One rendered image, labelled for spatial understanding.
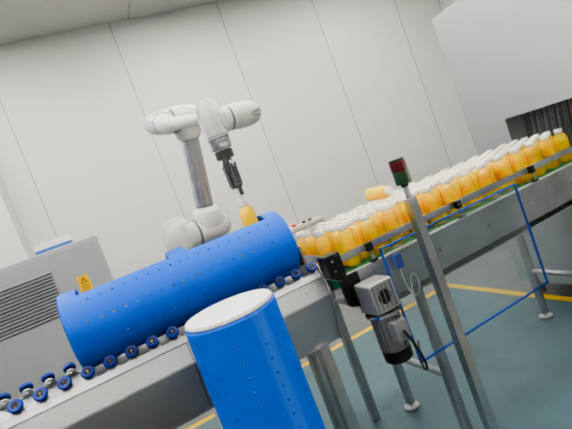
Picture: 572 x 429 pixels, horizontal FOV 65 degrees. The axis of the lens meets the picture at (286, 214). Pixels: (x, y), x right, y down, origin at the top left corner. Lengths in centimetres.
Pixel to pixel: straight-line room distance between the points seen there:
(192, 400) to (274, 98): 391
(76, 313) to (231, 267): 54
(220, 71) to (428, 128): 273
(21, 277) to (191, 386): 189
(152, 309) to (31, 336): 184
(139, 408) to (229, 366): 55
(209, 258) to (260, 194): 322
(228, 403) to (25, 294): 226
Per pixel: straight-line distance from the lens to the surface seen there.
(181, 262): 170
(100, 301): 168
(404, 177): 176
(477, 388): 205
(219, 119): 186
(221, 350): 128
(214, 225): 249
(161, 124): 225
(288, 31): 554
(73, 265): 336
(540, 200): 251
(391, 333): 177
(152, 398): 175
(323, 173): 520
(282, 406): 135
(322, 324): 191
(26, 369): 347
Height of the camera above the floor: 133
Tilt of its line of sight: 4 degrees down
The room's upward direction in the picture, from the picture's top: 21 degrees counter-clockwise
